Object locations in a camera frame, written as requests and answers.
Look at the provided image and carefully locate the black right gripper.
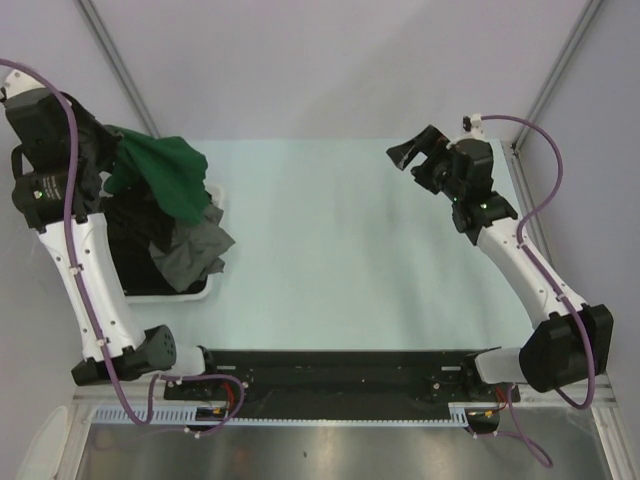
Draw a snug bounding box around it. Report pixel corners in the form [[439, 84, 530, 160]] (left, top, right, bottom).
[[387, 125, 465, 202]]

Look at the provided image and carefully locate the green t shirt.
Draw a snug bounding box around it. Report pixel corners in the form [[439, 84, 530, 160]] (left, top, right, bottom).
[[104, 125, 210, 225]]

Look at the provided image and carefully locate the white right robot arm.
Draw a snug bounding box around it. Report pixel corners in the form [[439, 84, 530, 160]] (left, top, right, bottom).
[[386, 125, 613, 401]]

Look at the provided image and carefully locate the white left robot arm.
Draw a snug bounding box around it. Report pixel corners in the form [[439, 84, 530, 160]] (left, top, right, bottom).
[[1, 67, 221, 400]]

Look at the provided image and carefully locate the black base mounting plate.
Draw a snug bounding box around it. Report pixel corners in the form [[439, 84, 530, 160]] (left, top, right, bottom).
[[164, 350, 508, 419]]

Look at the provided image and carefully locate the white plastic bin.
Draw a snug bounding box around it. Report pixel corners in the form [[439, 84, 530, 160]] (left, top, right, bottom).
[[123, 181, 226, 304]]

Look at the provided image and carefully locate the grey t shirt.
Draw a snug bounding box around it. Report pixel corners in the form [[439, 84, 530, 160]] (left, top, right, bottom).
[[149, 203, 235, 292]]

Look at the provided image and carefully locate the black t shirt pile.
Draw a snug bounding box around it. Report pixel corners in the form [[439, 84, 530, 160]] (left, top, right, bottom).
[[66, 95, 176, 297]]

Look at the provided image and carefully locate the right aluminium frame post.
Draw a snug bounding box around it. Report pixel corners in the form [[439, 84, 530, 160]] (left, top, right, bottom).
[[525, 0, 607, 124]]

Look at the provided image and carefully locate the aluminium frame post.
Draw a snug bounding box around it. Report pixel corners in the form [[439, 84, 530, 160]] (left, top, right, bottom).
[[525, 0, 607, 124], [73, 0, 160, 138]]

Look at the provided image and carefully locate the white slotted cable duct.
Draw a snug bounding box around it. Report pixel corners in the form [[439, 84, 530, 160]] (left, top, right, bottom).
[[92, 403, 471, 427]]

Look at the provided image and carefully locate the aluminium front rail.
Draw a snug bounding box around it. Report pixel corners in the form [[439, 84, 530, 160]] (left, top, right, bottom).
[[72, 375, 616, 408]]

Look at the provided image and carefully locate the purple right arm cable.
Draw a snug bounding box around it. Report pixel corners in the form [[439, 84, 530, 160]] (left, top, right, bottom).
[[479, 113, 596, 469]]

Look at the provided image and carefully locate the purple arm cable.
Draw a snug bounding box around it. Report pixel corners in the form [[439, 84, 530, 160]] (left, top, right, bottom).
[[0, 58, 247, 441], [479, 113, 596, 469]]

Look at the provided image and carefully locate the left aluminium frame post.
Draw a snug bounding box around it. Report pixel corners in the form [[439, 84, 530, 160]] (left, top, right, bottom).
[[73, 0, 160, 138]]

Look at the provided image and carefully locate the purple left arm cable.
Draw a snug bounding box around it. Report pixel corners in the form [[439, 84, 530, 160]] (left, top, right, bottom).
[[0, 58, 247, 441]]

